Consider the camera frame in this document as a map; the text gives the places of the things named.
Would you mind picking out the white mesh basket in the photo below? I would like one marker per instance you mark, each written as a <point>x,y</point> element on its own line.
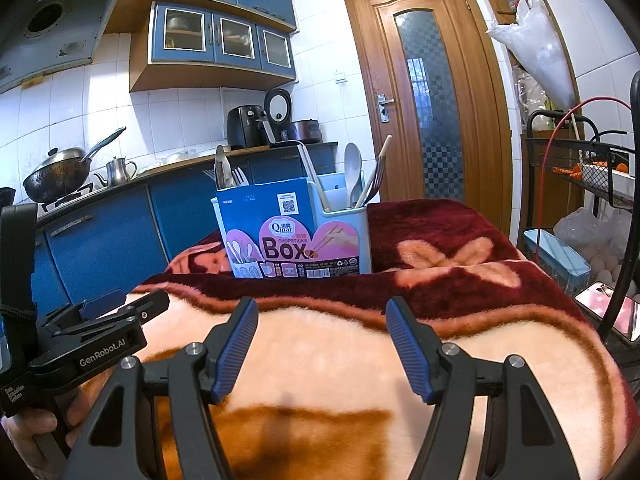
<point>600,175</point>

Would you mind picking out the light blue utensil holder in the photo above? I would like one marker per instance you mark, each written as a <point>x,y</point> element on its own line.
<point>345,240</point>

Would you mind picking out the gas stove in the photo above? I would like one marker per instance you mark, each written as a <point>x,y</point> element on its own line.
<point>70,195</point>

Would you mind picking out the white plastic spoon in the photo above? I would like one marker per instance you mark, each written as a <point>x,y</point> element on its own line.
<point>353,160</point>

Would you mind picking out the black metal rack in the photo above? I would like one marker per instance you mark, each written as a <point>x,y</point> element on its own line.
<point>560,113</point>

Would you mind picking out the red floral printed blanket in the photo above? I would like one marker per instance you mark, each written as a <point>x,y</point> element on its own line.
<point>325,370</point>

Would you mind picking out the wooden door with glass pane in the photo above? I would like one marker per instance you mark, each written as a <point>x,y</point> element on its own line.
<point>365,60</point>

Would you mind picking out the wooden floor cupboard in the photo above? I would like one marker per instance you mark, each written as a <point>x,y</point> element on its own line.
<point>532,185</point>

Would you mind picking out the clear covered bowl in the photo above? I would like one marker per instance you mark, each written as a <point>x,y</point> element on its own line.
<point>180,156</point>

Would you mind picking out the wooden stick utensil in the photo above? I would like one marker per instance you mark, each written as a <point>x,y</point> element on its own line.
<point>382,152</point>

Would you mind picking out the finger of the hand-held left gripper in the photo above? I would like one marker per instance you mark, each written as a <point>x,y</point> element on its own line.
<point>102,302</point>
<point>145,307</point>

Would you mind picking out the blue lower kitchen cabinets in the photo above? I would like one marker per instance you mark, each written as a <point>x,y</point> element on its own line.
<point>125,230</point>

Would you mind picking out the smartphone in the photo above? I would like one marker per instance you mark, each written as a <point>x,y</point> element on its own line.
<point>605,305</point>

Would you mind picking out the rice cooker with open lid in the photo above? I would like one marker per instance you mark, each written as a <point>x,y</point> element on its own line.
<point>305,130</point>

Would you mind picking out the metal wok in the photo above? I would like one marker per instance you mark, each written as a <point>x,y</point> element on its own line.
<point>55,177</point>

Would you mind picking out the silver fork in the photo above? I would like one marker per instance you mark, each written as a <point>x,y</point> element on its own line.
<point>209,176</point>
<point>241,176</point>

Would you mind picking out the glass door wall cabinet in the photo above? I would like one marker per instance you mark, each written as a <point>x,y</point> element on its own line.
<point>210,40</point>

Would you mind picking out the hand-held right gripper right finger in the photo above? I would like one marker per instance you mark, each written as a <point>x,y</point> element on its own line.
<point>407,355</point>

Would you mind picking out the bag of eggs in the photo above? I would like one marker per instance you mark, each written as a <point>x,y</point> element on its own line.
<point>600,260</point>

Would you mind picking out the large white plastic bag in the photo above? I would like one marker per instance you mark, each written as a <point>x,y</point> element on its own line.
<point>540,45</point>

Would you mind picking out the light blue plastic box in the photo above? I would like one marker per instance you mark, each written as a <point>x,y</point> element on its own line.
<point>555,257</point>

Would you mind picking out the person's left hand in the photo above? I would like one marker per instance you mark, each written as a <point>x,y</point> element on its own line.
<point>25,422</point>

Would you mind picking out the steel kettle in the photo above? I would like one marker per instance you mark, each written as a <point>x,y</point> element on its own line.
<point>117,172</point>

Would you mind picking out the printed cardboard sleeve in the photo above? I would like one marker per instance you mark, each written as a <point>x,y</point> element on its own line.
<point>260,210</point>

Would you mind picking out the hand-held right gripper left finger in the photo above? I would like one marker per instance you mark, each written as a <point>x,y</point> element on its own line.
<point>232,355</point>

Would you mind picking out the black air fryer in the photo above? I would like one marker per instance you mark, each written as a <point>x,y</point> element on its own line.
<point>242,125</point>

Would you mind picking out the orange carrots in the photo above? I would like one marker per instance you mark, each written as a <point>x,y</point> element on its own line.
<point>575,170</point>

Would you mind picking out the wall light switch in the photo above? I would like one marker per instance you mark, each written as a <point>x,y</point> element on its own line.
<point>341,77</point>

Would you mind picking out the grey range hood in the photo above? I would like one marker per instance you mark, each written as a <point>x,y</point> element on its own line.
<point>50,25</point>

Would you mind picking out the metal utensils in holder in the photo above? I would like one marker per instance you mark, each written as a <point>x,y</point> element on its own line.
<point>223,167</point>

